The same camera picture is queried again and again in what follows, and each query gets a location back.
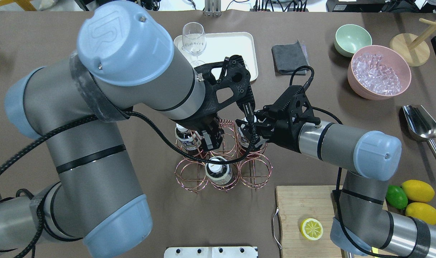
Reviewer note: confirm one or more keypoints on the wooden cutting board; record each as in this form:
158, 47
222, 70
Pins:
306, 215

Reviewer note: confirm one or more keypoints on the green bowl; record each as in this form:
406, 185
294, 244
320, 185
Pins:
349, 38

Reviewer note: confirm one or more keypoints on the cream rabbit tray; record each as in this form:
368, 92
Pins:
221, 45

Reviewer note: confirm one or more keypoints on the tea bottle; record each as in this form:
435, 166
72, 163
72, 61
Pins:
220, 174
244, 139
188, 139

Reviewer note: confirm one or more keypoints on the half lemon slice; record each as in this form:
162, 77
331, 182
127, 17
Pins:
311, 229

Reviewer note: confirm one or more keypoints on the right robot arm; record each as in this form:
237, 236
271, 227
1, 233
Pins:
371, 158

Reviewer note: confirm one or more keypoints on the pink bowl of ice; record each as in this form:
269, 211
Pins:
378, 73

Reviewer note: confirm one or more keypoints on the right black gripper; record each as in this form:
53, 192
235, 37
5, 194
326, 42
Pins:
283, 133

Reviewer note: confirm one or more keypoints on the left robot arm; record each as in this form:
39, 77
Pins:
123, 58

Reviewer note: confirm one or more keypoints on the wooden cup tree stand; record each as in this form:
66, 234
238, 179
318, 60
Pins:
413, 48

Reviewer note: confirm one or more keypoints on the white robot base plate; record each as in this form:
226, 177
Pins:
212, 252

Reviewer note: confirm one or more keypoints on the stainless steel ice scoop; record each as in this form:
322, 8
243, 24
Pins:
421, 125

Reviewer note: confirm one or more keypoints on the grey folded cloth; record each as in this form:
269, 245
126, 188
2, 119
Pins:
289, 57

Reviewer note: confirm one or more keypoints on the copper wire bottle basket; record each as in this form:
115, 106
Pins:
252, 172

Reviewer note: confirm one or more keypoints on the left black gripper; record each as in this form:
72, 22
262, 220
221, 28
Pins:
195, 123

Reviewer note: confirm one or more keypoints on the green lime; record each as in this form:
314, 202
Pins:
396, 197

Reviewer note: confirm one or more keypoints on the yellow lemon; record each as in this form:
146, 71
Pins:
417, 190
422, 211

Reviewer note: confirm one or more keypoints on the clear wine glass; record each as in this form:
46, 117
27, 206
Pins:
194, 41

